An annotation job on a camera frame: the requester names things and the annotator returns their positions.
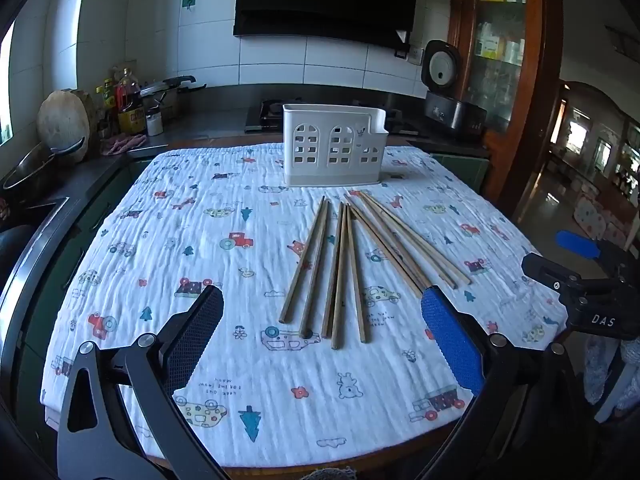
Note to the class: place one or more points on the dark wooden chopstick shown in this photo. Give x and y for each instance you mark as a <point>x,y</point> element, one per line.
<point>357,275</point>
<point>333,270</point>
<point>340,275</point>
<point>317,267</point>
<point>303,260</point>

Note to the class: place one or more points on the white plastic utensil holder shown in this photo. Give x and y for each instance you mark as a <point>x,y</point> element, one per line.
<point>325,117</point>

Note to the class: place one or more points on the green white box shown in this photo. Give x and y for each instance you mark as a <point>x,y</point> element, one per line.
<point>487,46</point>

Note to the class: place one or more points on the white jar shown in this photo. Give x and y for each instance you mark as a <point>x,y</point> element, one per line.
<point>155,125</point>

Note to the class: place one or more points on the person's patterned clothing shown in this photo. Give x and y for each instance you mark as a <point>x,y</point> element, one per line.
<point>607,375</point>

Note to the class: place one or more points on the black rice cooker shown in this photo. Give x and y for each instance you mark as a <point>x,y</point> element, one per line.
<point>455,115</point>

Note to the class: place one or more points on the window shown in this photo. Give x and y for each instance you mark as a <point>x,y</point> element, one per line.
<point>6,85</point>

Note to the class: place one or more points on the stainless steel kitchen counter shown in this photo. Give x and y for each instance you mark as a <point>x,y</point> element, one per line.
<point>210,120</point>

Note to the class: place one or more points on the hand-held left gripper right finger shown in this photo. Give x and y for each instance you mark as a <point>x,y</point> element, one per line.
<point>452,340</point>

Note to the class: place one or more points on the pink rag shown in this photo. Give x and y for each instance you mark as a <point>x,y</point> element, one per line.
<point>122,144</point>

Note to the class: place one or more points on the metal pot with lid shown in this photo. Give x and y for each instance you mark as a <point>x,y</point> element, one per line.
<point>165,85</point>

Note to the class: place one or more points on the green yellow bottle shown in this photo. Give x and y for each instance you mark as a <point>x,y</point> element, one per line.
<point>109,95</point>

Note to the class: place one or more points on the stainless steel sink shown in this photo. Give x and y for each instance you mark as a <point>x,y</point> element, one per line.
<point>50,210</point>

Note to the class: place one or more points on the white cartoon printed cloth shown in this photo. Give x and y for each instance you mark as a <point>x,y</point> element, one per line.
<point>250,280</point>

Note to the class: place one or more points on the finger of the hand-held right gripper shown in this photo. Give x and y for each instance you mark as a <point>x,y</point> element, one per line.
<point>577,245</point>
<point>545,272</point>

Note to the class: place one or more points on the black gas stove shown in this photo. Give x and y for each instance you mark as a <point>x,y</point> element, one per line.
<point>267,110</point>

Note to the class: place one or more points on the black range hood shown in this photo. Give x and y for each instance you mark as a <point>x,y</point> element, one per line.
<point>325,0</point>

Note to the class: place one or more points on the wooden glass door cabinet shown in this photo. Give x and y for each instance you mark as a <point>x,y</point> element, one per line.
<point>532,60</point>

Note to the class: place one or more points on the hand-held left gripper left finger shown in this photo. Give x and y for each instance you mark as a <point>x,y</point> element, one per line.
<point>197,335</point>

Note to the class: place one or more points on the round wooden cutting board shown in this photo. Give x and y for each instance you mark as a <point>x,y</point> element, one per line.
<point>62,120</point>

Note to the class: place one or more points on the patterned foam play mat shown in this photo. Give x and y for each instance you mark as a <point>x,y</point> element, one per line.
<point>597,222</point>

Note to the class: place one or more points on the wall socket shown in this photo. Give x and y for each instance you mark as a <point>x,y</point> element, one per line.
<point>415,53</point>

